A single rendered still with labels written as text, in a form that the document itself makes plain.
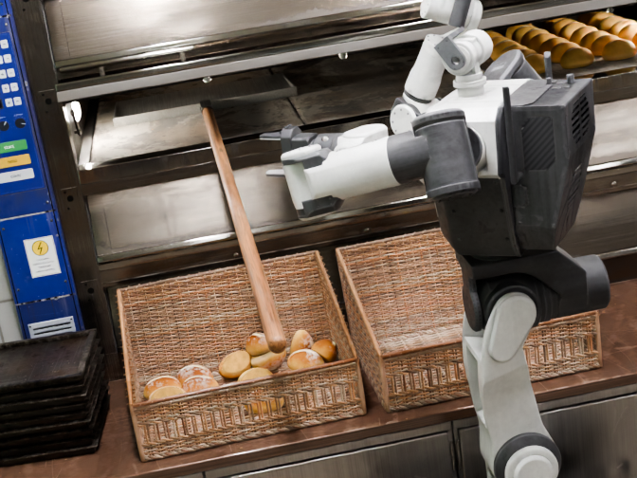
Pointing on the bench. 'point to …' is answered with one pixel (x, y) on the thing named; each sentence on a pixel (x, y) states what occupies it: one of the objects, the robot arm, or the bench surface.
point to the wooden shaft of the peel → (275, 337)
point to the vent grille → (52, 327)
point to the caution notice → (42, 256)
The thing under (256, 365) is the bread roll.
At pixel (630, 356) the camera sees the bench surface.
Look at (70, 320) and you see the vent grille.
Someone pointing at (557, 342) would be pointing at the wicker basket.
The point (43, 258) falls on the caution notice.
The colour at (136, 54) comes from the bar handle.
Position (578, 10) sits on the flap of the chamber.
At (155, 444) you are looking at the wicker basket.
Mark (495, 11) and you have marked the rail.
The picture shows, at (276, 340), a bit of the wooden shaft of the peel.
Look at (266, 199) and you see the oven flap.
